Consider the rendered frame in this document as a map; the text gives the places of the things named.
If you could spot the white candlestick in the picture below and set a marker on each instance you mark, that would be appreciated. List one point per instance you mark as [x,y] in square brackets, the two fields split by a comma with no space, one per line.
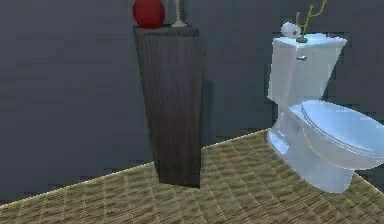
[178,20]

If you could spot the red ball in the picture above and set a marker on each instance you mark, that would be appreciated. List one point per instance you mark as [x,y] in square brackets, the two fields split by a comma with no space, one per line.
[148,13]

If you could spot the white toilet paper roll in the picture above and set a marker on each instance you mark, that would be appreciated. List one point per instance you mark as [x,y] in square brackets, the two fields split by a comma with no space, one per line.
[290,30]

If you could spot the yellow-green twig plant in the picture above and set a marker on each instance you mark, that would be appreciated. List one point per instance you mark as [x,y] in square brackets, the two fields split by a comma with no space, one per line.
[308,16]

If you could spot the dark wooden pedestal stand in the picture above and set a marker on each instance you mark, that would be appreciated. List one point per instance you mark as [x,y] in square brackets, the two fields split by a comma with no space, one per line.
[173,100]

